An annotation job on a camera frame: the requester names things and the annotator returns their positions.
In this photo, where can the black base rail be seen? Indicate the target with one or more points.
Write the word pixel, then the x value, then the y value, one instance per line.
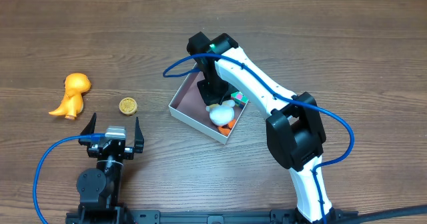
pixel 158 217

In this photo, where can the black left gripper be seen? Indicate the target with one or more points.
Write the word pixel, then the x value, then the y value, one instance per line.
pixel 111 150

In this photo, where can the multicoloured puzzle cube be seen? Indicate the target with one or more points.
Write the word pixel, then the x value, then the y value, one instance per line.
pixel 240 99

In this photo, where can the white box pink interior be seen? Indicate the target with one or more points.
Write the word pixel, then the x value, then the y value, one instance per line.
pixel 188 107

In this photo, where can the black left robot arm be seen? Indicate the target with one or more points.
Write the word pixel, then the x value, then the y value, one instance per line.
pixel 99 187

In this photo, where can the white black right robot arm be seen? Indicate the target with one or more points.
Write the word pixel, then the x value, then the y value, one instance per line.
pixel 295 133

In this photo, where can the yellow round disc toy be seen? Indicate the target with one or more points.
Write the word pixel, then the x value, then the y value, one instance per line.
pixel 128 106

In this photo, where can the white plush duck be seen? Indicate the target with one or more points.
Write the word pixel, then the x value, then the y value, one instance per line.
pixel 223 116

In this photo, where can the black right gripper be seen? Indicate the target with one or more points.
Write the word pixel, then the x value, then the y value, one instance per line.
pixel 213 92

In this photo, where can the orange toy dinosaur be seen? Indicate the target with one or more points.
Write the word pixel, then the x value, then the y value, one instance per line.
pixel 75 84

